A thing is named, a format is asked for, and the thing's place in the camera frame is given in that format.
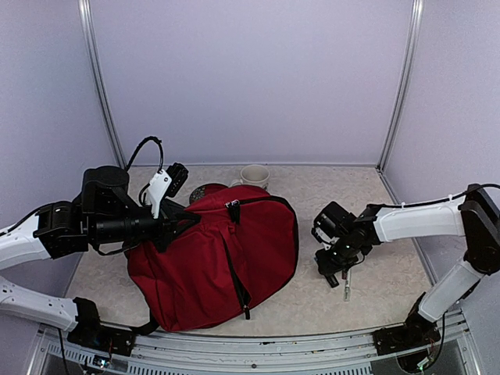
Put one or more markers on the front aluminium rail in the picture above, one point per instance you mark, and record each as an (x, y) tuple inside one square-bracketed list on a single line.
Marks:
[(349, 352)]

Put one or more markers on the slim white pen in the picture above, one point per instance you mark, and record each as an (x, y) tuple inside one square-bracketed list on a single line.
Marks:
[(347, 287)]

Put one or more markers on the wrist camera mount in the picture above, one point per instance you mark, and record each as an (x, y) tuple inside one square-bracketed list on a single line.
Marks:
[(323, 233), (164, 184)]

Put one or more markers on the white floral mug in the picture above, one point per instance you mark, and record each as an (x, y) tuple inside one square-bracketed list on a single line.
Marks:
[(253, 175)]

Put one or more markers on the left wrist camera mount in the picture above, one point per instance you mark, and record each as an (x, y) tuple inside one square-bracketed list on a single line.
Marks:
[(164, 184)]

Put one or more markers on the left aluminium frame post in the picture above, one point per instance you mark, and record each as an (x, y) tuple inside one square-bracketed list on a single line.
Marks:
[(86, 19)]

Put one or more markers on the aluminium frame post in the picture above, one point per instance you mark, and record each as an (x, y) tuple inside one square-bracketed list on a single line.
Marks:
[(86, 19), (403, 84)]

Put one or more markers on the right aluminium frame post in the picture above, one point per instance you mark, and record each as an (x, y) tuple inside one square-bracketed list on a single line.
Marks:
[(403, 84)]

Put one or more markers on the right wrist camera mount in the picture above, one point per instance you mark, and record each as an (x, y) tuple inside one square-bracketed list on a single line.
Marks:
[(323, 233)]

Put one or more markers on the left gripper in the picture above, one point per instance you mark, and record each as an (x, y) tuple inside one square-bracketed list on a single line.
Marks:
[(169, 226)]

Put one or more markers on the red floral saucer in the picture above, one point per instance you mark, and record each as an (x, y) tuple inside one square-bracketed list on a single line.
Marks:
[(204, 190)]

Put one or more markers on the red backpack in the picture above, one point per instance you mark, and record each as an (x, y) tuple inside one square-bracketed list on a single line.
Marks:
[(243, 250)]

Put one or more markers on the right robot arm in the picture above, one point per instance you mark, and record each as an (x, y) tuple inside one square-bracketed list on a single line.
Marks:
[(472, 215)]

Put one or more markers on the blue black highlighter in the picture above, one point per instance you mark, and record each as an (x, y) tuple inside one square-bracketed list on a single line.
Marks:
[(332, 280)]

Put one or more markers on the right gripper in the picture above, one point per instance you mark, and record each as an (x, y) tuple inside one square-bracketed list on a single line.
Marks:
[(329, 267)]

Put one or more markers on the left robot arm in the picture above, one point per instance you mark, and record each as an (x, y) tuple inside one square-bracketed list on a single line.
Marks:
[(103, 213)]

